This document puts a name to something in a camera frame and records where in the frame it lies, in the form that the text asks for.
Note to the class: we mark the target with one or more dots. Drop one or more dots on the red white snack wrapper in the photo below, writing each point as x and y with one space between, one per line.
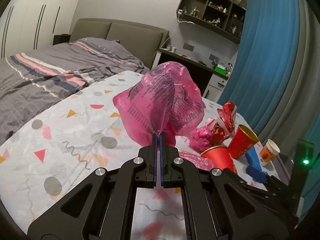
222 127

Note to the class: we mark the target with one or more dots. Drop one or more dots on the pink plastic scrap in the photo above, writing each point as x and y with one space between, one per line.
198 161

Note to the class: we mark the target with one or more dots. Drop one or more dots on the black bedside table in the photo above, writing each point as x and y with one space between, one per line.
62 38

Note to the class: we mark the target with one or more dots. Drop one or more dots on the purple plastic trash bin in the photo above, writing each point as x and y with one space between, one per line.
283 165

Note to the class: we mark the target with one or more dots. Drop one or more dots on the grey striped bed duvet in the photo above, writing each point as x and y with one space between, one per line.
33 81

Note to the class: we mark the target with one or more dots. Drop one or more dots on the patterned white table cloth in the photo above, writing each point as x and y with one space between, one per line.
70 173

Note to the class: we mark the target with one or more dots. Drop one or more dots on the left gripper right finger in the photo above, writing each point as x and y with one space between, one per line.
169 176

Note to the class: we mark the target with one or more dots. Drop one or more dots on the grey upholstered headboard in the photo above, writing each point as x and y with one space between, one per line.
141 40

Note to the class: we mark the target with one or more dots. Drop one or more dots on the red paper cup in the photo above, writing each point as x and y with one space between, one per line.
221 157
243 140

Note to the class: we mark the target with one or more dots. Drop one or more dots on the large pink plastic bag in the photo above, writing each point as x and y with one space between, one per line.
165 101

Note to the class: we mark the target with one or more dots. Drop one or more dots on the blue curtain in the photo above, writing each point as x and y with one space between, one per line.
275 81

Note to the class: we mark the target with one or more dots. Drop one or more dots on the white orange paper cup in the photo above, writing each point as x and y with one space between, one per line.
269 152

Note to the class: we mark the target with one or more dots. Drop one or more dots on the green box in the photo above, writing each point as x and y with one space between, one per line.
221 69

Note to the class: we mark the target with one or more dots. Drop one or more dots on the white drawer cabinet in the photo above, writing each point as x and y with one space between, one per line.
215 88

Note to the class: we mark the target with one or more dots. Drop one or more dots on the dark wall shelf unit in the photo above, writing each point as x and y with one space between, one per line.
223 17

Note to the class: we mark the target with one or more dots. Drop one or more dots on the blue foam fruit net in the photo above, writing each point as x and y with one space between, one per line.
254 169

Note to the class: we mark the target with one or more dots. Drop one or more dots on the white wardrobe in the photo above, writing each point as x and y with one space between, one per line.
32 24

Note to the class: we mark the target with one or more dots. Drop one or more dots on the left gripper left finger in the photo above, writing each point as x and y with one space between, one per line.
147 177

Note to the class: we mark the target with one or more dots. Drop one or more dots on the dark wooden desk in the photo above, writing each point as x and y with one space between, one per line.
199 73

